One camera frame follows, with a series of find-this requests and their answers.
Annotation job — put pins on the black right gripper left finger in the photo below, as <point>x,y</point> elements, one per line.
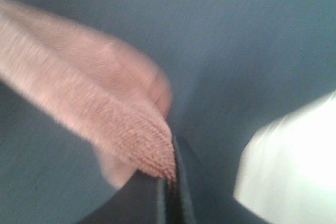
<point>140,200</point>

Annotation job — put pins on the black fabric table mat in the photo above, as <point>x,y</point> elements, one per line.
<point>234,65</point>

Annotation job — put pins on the brown microfibre towel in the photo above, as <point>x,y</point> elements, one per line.
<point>94,84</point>

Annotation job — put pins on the white plastic storage basket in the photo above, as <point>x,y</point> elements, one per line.
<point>286,172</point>

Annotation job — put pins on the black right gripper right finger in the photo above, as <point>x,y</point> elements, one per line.
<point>178,202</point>

